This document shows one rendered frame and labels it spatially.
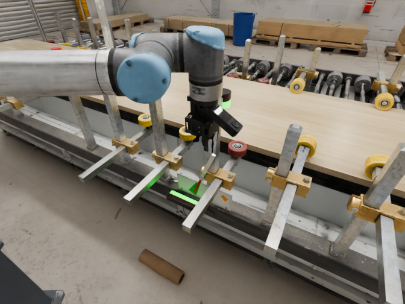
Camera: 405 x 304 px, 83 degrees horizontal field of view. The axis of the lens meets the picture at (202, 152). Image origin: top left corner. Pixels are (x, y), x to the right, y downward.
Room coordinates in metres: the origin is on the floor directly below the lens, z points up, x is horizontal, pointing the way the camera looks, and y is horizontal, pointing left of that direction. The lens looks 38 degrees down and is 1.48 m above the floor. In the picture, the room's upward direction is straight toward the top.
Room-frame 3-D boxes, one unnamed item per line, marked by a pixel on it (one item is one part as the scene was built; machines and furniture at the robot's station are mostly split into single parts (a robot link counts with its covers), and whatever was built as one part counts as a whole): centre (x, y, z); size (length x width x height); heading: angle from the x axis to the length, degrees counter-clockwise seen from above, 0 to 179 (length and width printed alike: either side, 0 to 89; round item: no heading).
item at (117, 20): (8.88, 2.91, 0.23); 2.41 x 0.77 x 0.17; 152
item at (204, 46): (0.59, -0.01, 1.32); 0.10 x 0.09 x 0.12; 92
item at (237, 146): (0.77, -0.15, 0.85); 0.08 x 0.08 x 0.11
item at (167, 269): (0.68, 0.26, 0.04); 0.30 x 0.08 x 0.08; 61
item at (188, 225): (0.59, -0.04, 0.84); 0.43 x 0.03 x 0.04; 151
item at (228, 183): (0.65, -0.06, 0.85); 0.13 x 0.06 x 0.05; 61
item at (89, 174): (0.84, 0.38, 0.82); 0.43 x 0.03 x 0.04; 151
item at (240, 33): (6.49, -1.04, 0.36); 0.59 x 0.57 x 0.73; 151
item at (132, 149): (0.89, 0.38, 0.82); 0.13 x 0.06 x 0.05; 61
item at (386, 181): (0.42, -0.48, 0.93); 0.03 x 0.03 x 0.48; 61
